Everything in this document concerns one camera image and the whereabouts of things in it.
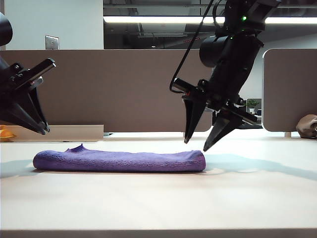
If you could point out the orange round object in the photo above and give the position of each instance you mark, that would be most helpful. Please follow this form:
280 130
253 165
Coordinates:
5 134

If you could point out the brown desk divider panel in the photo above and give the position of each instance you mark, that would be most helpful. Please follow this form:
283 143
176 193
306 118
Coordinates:
289 91
111 91

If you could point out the white ceiling light strip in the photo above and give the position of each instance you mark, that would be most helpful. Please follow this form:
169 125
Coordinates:
148 19

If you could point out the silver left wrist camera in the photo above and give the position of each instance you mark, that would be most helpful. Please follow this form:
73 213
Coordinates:
37 81

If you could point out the small potted green plant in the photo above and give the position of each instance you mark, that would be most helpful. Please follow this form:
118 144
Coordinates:
253 103

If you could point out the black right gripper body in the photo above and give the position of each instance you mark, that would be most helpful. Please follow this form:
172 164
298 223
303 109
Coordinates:
220 101

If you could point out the red ceiling sign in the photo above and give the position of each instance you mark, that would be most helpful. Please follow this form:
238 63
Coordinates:
195 39

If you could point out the metal ceiling duct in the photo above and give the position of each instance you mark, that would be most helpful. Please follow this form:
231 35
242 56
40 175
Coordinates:
161 31

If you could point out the white divider foot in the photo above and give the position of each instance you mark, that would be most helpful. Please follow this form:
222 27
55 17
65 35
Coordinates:
287 135

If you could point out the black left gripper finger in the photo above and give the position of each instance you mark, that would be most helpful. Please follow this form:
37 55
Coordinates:
24 116
38 109

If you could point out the silver wall switch plate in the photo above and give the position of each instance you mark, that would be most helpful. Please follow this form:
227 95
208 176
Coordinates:
52 42

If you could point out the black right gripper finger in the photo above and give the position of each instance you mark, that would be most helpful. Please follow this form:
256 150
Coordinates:
223 129
193 114

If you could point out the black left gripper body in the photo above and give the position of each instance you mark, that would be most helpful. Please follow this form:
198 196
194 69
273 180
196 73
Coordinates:
22 81

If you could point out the purple microfiber cloth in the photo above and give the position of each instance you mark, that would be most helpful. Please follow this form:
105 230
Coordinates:
119 162

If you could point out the brown crumpled cloth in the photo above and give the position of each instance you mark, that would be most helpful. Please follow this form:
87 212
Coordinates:
305 126

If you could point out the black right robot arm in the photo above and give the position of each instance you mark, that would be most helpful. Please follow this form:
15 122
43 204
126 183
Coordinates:
230 54

